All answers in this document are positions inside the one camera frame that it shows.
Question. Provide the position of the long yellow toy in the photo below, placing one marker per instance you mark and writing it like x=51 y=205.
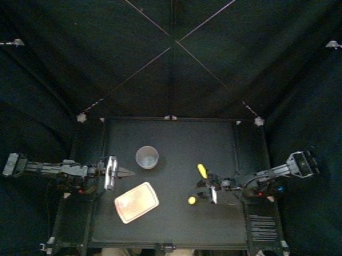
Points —
x=202 y=170

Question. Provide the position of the black table edge clamp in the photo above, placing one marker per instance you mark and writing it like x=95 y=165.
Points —
x=167 y=247

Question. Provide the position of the silver frame middle bracket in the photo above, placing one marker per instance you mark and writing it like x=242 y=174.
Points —
x=170 y=117

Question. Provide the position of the grey bowl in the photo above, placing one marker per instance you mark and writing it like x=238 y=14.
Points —
x=147 y=157

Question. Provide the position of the silver frame corner bracket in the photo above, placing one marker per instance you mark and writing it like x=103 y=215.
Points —
x=258 y=121
x=80 y=117

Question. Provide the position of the silver table foot bracket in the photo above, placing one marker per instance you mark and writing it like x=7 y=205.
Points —
x=47 y=246
x=285 y=247

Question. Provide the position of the white printed label sheet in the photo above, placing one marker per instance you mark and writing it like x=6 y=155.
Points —
x=262 y=227

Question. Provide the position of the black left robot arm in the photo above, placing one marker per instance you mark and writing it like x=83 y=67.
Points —
x=44 y=167

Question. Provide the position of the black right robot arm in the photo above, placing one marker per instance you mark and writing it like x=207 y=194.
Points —
x=276 y=171

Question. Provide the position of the pink cutting board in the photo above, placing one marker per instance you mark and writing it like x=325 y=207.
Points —
x=137 y=202

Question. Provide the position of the silver cloth clamp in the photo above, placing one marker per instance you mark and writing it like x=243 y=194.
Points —
x=14 y=42
x=333 y=44

